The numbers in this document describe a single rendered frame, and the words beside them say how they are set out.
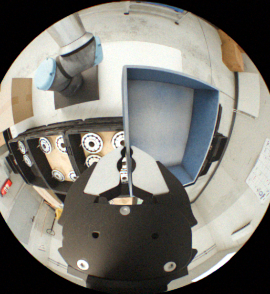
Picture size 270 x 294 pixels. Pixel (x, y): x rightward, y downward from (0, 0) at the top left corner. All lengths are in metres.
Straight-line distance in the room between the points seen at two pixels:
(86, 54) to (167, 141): 0.33
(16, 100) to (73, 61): 0.52
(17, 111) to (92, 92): 0.53
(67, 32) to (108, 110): 0.44
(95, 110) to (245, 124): 2.89
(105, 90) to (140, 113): 0.40
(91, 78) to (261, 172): 3.07
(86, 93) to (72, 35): 0.32
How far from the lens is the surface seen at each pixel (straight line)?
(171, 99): 0.19
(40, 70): 0.40
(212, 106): 0.19
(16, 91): 0.79
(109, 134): 0.43
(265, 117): 2.77
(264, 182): 2.89
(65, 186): 0.71
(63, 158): 0.60
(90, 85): 0.51
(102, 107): 0.54
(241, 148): 2.89
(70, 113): 0.61
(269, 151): 2.74
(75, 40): 0.32
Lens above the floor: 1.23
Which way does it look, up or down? 60 degrees down
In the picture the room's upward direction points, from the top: 165 degrees clockwise
